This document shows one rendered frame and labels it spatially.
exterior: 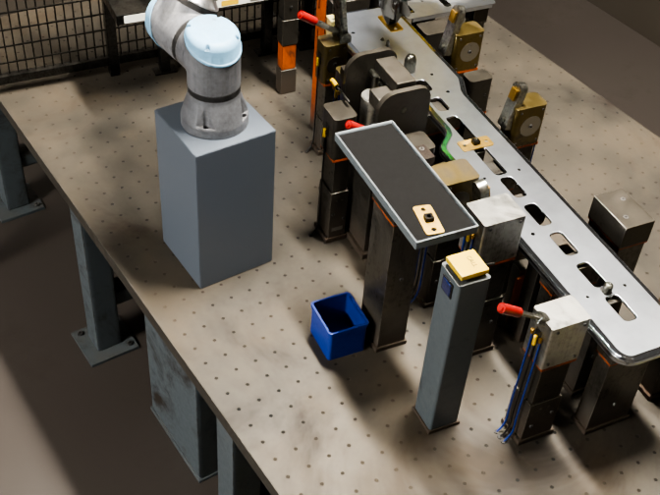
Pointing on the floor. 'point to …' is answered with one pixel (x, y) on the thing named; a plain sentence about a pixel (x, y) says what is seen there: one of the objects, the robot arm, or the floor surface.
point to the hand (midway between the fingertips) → (391, 17)
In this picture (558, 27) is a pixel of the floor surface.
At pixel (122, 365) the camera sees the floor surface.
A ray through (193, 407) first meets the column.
